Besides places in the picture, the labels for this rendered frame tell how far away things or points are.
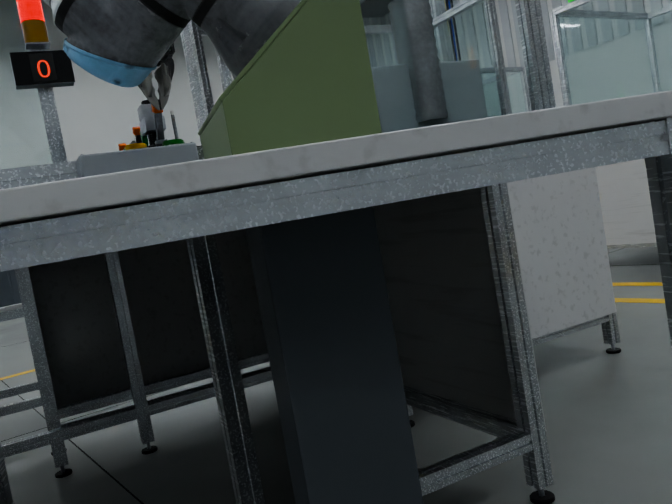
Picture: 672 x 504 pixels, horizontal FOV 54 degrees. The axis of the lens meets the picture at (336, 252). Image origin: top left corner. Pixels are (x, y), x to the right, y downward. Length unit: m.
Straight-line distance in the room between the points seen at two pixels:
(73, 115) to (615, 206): 9.59
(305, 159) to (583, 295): 2.26
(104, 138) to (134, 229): 11.92
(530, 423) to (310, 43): 1.12
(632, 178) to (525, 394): 3.64
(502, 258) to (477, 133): 0.90
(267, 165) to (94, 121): 11.97
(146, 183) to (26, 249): 0.12
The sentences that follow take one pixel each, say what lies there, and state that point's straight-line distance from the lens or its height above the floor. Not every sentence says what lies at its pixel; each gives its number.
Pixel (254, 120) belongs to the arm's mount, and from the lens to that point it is 0.83.
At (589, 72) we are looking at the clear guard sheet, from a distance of 5.35.
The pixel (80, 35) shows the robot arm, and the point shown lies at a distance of 1.00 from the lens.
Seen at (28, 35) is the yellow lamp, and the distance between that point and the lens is 1.64.
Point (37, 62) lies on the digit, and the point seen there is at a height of 1.22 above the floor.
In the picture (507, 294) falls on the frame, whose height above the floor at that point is 0.52.
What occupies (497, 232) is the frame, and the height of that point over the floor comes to 0.67.
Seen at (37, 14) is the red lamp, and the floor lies 1.32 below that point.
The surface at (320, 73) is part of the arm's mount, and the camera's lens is 0.86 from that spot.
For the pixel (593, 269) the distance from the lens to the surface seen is 2.86.
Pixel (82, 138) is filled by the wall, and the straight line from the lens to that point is 12.48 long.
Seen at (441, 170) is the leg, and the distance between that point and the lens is 0.71.
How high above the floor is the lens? 0.79
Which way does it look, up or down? 4 degrees down
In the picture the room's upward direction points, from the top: 10 degrees counter-clockwise
